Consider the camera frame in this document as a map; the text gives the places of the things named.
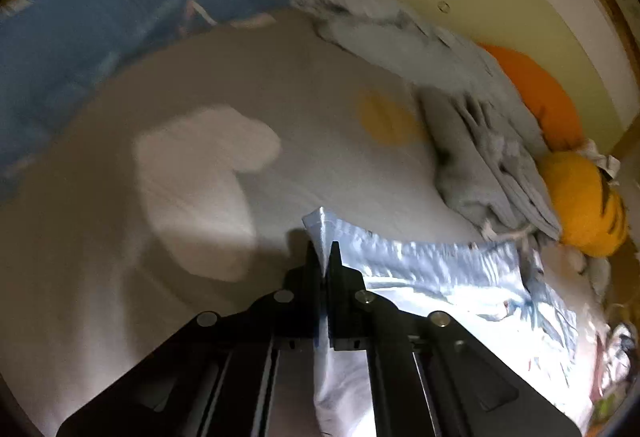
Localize blue patterned pillow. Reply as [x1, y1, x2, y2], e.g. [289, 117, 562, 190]
[1, 0, 290, 198]

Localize light blue Hello Kitty pants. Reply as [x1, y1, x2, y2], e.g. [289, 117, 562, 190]
[301, 205, 626, 437]

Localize crumpled grey blanket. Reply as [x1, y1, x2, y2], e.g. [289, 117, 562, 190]
[290, 0, 548, 156]

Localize orange pillow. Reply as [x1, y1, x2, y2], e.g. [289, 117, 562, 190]
[482, 44, 586, 151]

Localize yellow tiger-striped plush pillow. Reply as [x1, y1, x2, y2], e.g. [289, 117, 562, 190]
[537, 151, 628, 258]

